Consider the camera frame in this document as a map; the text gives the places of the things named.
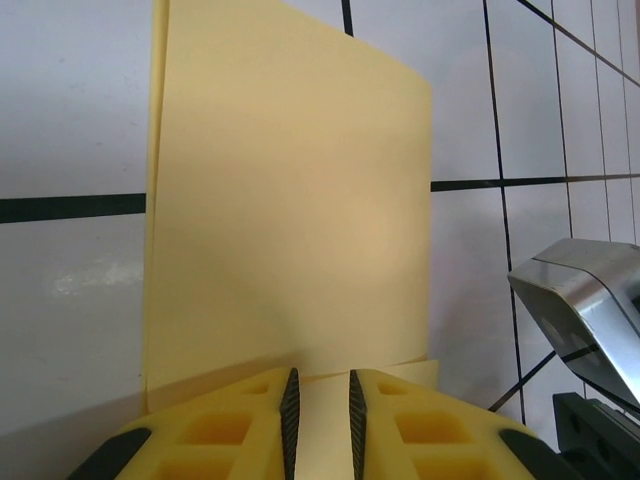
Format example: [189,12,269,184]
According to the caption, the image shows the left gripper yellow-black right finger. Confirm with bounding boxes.
[347,367,567,480]

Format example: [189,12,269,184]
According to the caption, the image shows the yellow cloth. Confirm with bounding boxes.
[144,0,441,480]

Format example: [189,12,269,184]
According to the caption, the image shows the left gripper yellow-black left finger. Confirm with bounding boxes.
[64,366,302,480]

